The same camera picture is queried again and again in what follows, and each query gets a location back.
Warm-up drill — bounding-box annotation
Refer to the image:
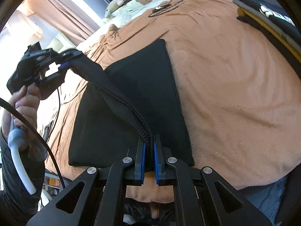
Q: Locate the black t-shirt with patterned trim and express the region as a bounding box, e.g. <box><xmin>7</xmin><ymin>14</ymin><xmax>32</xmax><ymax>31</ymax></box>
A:
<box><xmin>68</xmin><ymin>39</ymin><xmax>194</xmax><ymax>171</ymax></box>

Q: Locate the stack of folded clothes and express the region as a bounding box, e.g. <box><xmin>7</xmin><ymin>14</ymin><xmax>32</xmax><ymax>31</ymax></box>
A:
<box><xmin>233</xmin><ymin>0</ymin><xmax>300</xmax><ymax>64</ymax></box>

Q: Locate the person's left hand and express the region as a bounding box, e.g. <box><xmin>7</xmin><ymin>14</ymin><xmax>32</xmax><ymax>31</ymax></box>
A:
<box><xmin>1</xmin><ymin>84</ymin><xmax>42</xmax><ymax>151</ymax></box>

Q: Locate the cream padded headboard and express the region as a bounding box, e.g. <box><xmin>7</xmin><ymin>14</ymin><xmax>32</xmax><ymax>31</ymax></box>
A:
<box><xmin>45</xmin><ymin>32</ymin><xmax>76</xmax><ymax>53</ymax></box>

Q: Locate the pink curtain left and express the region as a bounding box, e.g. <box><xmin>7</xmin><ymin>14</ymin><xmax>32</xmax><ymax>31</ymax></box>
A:
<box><xmin>25</xmin><ymin>0</ymin><xmax>100</xmax><ymax>45</ymax></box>

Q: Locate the beige plush toy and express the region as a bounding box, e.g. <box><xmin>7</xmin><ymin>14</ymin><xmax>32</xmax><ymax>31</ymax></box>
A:
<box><xmin>104</xmin><ymin>0</ymin><xmax>127</xmax><ymax>19</ymax></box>

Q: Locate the brown fleece blanket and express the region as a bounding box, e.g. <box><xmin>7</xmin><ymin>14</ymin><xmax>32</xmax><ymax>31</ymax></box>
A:
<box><xmin>35</xmin><ymin>0</ymin><xmax>301</xmax><ymax>204</ymax></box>

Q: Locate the cream bear print bedding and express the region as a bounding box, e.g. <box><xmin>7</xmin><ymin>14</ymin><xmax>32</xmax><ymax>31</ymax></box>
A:
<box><xmin>77</xmin><ymin>0</ymin><xmax>169</xmax><ymax>51</ymax></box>

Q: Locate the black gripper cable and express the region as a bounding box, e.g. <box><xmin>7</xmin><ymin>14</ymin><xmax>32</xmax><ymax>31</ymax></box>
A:
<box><xmin>0</xmin><ymin>97</ymin><xmax>66</xmax><ymax>190</ymax></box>

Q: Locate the black device with cable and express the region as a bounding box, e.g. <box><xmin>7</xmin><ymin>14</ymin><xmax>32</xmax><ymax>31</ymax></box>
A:
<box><xmin>148</xmin><ymin>0</ymin><xmax>174</xmax><ymax>18</ymax></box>

